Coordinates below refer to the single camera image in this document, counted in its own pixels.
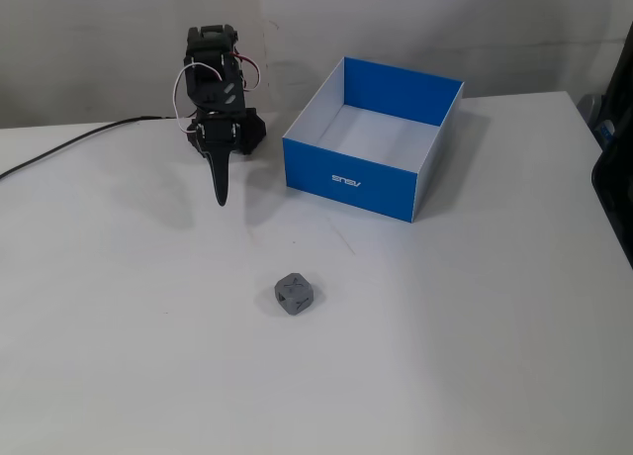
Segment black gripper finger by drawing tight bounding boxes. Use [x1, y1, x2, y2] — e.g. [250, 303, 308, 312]
[204, 152, 222, 207]
[212, 150, 233, 208]

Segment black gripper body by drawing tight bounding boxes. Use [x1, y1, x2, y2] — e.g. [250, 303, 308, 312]
[190, 111, 244, 157]

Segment gray block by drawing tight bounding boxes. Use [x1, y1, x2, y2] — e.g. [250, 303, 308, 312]
[273, 271, 317, 317]

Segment blue and white box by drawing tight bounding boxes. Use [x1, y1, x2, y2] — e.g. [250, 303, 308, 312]
[282, 54, 465, 224]

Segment black plastic tray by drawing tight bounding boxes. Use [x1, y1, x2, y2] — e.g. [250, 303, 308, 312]
[590, 142, 633, 273]

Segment white servo wire loop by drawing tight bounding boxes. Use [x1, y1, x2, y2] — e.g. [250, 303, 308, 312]
[172, 62, 224, 135]

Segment black power cable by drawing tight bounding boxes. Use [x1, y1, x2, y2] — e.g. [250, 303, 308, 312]
[0, 114, 179, 182]

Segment red servo wire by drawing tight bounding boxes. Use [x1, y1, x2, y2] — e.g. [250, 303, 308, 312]
[229, 51, 262, 91]

